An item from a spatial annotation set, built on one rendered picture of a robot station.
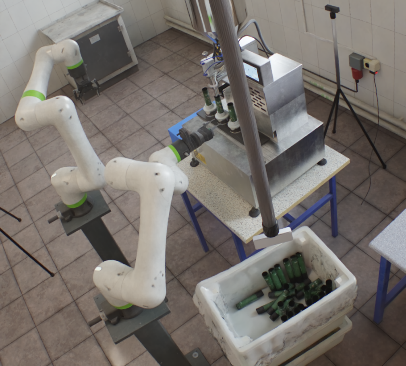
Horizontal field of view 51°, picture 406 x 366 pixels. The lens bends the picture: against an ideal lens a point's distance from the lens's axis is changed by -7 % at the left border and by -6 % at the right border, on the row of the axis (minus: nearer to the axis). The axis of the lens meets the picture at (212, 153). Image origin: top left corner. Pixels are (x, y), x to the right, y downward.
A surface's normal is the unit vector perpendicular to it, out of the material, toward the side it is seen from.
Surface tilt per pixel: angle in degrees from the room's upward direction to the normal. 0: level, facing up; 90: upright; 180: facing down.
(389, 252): 0
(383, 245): 0
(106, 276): 9
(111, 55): 90
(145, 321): 0
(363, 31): 90
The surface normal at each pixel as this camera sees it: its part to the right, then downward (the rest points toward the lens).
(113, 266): -0.11, -0.86
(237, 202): -0.22, -0.73
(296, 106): 0.57, 0.44
